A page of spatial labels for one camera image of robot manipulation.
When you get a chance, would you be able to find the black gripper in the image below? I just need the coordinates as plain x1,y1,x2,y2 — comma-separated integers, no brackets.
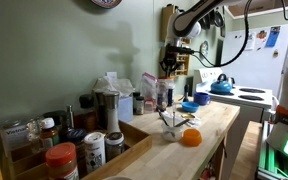
160,44,194,77

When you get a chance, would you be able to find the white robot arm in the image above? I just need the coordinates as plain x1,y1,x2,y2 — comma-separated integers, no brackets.
160,0,242,77

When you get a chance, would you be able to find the upside down clear container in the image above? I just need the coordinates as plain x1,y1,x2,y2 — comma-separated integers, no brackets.
157,79,175,111

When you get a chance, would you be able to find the small jar black lid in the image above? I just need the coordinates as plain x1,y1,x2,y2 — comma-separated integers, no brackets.
135,96,144,115

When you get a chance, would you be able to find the orange lid spice jar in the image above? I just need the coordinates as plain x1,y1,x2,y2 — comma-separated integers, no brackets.
45,142,79,180

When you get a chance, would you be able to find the lower wooden spice rack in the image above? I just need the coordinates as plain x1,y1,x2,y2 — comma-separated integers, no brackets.
159,47,190,77

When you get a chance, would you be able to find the wooden spice rack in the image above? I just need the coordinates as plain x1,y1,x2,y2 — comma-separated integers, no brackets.
159,47,190,77
160,4,189,46

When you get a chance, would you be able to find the zip bag with red seal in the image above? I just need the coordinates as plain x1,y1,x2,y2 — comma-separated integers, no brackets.
140,72,157,113

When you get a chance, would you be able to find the dark blue mug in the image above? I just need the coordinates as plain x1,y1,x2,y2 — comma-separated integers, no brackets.
193,92,210,106

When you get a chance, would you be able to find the blue plastic bowl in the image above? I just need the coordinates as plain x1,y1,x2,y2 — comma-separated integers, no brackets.
181,102,199,113

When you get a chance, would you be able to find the blue tea kettle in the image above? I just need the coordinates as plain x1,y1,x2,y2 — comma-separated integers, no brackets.
211,74,232,94

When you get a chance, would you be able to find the upper wooden spice rack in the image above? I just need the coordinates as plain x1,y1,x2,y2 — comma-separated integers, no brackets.
160,4,189,46

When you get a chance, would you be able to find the white tissue box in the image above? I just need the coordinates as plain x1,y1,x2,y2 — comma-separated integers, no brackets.
93,76,134,122

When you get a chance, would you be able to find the clear bowl with utensils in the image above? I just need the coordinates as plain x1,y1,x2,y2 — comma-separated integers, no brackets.
159,111,188,142

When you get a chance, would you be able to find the steel pepper grinder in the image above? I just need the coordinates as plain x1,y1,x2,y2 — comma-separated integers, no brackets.
104,91,120,133

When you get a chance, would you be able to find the orange plastic cup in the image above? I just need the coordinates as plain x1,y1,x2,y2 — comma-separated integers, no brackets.
183,129,202,147

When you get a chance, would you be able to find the white electric stove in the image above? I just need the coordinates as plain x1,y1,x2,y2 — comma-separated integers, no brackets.
192,67,274,180

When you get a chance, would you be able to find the white refrigerator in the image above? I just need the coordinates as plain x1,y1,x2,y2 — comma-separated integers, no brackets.
222,24,288,97

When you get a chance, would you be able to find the dark glass spice jar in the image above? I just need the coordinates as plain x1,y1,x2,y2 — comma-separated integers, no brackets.
105,132,124,161

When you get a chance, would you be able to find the dark sauce bottle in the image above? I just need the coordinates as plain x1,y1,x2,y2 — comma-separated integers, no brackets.
74,94,97,132

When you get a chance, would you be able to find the white spice shaker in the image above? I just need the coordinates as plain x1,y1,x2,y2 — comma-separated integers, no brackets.
84,132,106,173

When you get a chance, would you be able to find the brown bottle white cap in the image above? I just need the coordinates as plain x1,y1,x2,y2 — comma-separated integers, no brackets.
40,118,59,151

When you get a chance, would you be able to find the white box with text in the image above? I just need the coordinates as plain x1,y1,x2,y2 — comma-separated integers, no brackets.
0,125,29,156

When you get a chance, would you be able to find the round wall clock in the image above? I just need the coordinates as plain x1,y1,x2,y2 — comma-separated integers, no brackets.
200,41,209,59

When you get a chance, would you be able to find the decorative wall plate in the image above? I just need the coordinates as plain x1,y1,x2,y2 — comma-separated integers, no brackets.
91,0,122,9

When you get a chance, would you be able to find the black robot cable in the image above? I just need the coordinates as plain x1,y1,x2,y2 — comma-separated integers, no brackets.
192,0,288,68

